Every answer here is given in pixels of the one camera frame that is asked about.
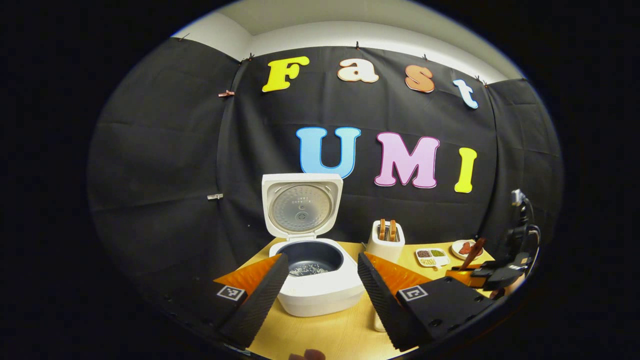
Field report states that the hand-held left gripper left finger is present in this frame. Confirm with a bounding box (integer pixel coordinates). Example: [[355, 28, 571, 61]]
[[165, 252, 290, 350]]

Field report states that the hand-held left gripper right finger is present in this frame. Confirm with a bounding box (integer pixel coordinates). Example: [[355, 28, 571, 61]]
[[357, 251, 496, 352]]

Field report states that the brown wooden spoon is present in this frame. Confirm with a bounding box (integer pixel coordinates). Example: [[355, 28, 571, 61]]
[[459, 237, 487, 272]]

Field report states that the white rice cooker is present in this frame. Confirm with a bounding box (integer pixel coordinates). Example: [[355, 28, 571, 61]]
[[261, 172, 366, 317]]

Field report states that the white round plate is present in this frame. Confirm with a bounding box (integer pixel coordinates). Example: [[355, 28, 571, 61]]
[[451, 239, 485, 261]]

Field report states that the white toaster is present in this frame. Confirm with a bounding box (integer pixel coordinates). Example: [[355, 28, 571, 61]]
[[366, 219, 406, 264]]

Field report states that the white divided grain dish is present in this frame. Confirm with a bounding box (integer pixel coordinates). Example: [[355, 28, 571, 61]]
[[415, 248, 451, 268]]

